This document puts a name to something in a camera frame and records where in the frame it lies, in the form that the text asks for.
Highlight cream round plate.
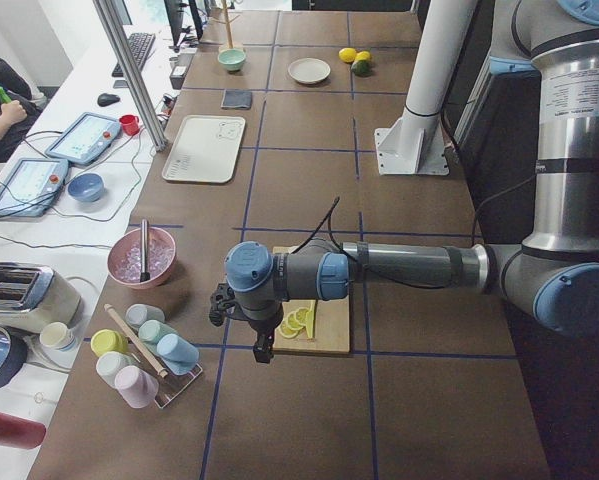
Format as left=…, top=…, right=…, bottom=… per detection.
left=287, top=57, right=331, bottom=85

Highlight pink bowl with ice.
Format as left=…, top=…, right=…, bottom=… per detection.
left=107, top=227, right=177, bottom=289

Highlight wooden cutting board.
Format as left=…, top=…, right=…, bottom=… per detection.
left=270, top=245, right=352, bottom=355

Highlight yellow lemon near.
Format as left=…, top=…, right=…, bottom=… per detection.
left=338, top=47, right=358, bottom=64

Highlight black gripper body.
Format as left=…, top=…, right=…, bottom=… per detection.
left=209, top=283, right=283, bottom=338

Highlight yellow plastic knife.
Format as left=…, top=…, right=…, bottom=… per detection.
left=305, top=300, right=317, bottom=340

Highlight black box on desk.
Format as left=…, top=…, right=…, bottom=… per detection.
left=169, top=52, right=195, bottom=90

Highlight grey folded cloth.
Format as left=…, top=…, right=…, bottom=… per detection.
left=221, top=89, right=252, bottom=110

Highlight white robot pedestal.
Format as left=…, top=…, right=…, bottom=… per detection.
left=375, top=0, right=477, bottom=176

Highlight teach pendant far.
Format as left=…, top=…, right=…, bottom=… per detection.
left=45, top=112, right=121, bottom=165

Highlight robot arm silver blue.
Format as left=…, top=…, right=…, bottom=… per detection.
left=209, top=1, right=599, bottom=363

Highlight wooden mug tree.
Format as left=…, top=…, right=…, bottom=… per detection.
left=219, top=0, right=245, bottom=52

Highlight white paper cup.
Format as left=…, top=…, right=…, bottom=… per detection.
left=39, top=322, right=76, bottom=351

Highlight yellow lemon far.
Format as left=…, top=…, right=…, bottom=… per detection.
left=355, top=51, right=372, bottom=61

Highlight cup rack with cups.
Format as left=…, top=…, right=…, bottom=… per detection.
left=90, top=304, right=203, bottom=409

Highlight wooden rolling stick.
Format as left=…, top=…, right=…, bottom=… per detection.
left=104, top=304, right=169, bottom=378

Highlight blue bowl on desk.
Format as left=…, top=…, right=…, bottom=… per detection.
left=67, top=173, right=105, bottom=203

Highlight cream toaster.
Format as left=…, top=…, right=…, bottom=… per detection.
left=0, top=262, right=81, bottom=333

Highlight white bear tray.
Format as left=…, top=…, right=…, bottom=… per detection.
left=162, top=115, right=246, bottom=184

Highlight teach pendant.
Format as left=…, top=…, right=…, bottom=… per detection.
left=0, top=158, right=70, bottom=217
left=45, top=112, right=121, bottom=165

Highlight green lime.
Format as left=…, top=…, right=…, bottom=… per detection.
left=351, top=60, right=372, bottom=77

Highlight black computer mouse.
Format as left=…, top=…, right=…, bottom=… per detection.
left=97, top=93, right=120, bottom=107

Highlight mint green bowl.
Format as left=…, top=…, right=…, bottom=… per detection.
left=217, top=48, right=246, bottom=72

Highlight yellow lemon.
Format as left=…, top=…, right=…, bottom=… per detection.
left=355, top=51, right=372, bottom=61
left=338, top=47, right=358, bottom=64

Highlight lemon slices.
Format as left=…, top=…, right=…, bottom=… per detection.
left=277, top=308, right=311, bottom=339

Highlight aluminium frame post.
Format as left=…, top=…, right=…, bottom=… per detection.
left=93, top=0, right=167, bottom=152

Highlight seated person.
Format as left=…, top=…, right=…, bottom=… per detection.
left=0, top=58, right=42, bottom=163

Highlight red cup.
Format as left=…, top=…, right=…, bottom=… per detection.
left=118, top=114, right=140, bottom=136

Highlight black keyboard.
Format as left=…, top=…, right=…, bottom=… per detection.
left=127, top=32, right=156, bottom=71

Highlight teach pendant near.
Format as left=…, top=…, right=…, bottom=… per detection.
left=0, top=158, right=70, bottom=217

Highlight red bottle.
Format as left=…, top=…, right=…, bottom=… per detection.
left=0, top=412, right=46, bottom=450

